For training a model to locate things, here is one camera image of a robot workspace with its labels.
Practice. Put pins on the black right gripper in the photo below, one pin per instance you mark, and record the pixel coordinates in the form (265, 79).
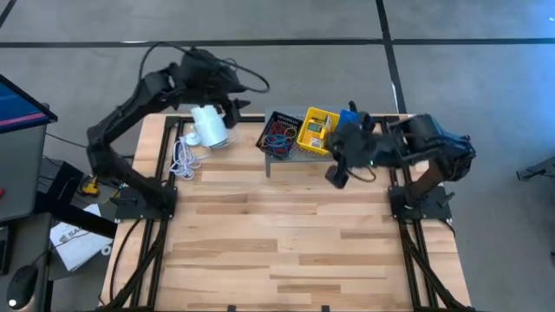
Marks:
(351, 149)

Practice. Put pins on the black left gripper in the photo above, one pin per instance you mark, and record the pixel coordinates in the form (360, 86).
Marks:
(230, 112)

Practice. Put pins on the blue plastic basket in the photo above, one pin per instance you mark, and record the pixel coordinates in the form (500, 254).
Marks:
(347, 117)

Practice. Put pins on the yellow green crayon box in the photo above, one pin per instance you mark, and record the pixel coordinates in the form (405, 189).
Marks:
(316, 143)
(326, 123)
(313, 128)

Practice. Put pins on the red rubber band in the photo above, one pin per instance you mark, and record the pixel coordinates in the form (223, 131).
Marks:
(272, 130)
(282, 151)
(277, 126)

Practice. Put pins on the black mesh basket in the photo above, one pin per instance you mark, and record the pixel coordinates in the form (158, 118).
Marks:
(262, 143)

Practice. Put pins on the blue rubber band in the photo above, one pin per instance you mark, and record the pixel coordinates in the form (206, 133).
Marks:
(284, 138)
(273, 138)
(279, 143)
(269, 142)

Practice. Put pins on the yellow plastic basket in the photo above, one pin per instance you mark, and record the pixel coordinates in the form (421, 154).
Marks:
(303, 145)

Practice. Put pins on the yellow rubber band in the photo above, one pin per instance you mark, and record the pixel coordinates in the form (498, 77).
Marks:
(291, 132)

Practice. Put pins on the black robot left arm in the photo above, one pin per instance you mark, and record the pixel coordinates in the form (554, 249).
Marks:
(130, 108)

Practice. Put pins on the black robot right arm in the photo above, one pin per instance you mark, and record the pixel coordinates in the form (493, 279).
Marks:
(425, 138)

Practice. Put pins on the grey perforated metal shelf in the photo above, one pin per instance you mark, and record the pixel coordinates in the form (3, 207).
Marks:
(299, 158)

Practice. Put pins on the small yellow tool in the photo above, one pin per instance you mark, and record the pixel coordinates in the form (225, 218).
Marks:
(90, 188)

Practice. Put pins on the black support beam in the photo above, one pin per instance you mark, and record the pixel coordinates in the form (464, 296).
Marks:
(73, 216)

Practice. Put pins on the white paper booklet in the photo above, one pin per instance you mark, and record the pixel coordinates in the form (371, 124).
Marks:
(73, 245)

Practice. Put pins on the computer monitor blue screen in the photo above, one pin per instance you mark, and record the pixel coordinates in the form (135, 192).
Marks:
(21, 108)

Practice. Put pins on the grey cabinet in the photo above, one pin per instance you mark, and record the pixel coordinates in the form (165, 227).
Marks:
(21, 173)

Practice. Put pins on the black computer mouse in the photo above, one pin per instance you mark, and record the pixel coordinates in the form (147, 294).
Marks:
(21, 284)

